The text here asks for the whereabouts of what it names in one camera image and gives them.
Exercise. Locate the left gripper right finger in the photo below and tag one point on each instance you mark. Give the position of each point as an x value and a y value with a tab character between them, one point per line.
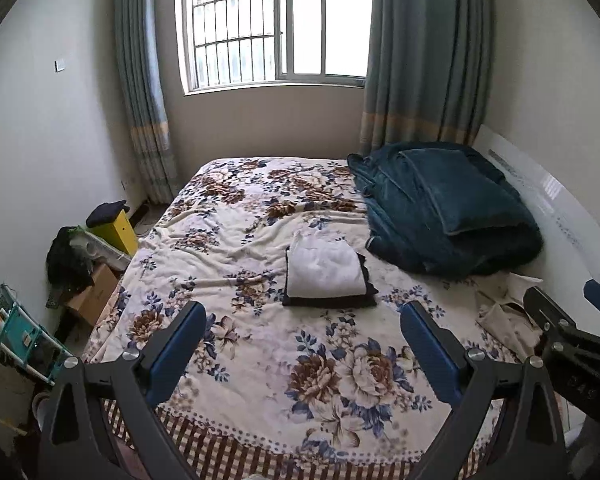
527	441

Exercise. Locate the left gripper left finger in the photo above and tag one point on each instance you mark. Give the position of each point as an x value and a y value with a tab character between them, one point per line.
77	441

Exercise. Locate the white knit sweater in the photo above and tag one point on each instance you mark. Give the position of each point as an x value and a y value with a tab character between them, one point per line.
321	268

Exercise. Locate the white headboard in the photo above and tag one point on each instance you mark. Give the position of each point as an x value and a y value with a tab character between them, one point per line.
571	237

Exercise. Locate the beige crumpled cloth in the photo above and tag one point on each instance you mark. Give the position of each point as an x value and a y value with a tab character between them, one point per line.
501	312

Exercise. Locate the teal storage rack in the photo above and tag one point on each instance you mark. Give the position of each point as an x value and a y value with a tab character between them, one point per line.
28	344

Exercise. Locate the black folded garment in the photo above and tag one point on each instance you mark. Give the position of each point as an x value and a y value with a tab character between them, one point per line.
367	300

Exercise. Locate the cardboard box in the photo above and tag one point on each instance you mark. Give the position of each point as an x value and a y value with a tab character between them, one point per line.
90	303

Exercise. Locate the dark teal quilt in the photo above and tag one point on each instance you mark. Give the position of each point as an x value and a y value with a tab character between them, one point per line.
442	209

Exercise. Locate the black bag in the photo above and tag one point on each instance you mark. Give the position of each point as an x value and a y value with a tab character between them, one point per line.
68	273

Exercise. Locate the floral bed sheet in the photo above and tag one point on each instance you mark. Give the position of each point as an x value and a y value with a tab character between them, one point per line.
285	392

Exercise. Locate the yellow box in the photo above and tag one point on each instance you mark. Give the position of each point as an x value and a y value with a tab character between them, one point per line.
119	234

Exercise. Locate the black cloth on box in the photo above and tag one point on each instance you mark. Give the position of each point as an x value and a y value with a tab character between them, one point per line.
106	213

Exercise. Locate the right teal curtain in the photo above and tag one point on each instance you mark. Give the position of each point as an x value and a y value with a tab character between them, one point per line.
428	72

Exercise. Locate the teal curtain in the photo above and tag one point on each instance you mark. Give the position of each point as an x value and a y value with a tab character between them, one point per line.
428	72
137	59

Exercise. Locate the window with metal bars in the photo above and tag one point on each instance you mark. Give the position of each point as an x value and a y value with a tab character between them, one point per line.
226	44

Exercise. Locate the left teal curtain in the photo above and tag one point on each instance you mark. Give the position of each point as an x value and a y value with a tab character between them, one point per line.
137	59

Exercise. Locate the wall switch plate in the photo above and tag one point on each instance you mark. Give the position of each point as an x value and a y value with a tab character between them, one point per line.
60	65

